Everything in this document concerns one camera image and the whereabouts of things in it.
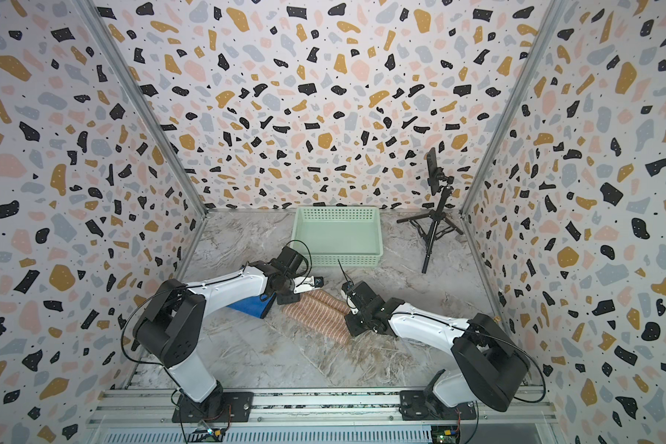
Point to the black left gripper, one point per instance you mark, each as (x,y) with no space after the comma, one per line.
(294,298)

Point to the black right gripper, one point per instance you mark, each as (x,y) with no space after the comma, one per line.
(349,321)

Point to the blue dishcloth with black trim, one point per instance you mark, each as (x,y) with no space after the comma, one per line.
(256,306)

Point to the pink striped dishcloth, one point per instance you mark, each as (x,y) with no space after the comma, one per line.
(323,313)

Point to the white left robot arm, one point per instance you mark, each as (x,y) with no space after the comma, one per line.
(171,321)

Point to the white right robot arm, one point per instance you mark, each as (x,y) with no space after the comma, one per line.
(489,367)

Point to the mint green plastic basket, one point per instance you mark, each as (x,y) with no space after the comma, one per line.
(331,236)

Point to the right green circuit board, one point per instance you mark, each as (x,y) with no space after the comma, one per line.
(445,434)

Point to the green circuit board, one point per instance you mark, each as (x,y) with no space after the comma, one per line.
(445,434)
(206,433)

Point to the left green circuit board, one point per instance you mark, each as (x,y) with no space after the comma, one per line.
(206,433)

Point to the phone on tripod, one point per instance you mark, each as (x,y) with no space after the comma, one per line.
(432,171)

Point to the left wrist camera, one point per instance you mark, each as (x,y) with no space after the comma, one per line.
(307,284)

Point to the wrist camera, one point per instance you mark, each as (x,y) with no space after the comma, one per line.
(354,300)
(307,284)

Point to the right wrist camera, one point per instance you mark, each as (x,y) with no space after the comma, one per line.
(354,300)

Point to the black camera tripod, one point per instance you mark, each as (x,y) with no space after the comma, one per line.
(440,225)

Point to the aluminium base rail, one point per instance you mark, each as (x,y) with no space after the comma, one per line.
(316,415)

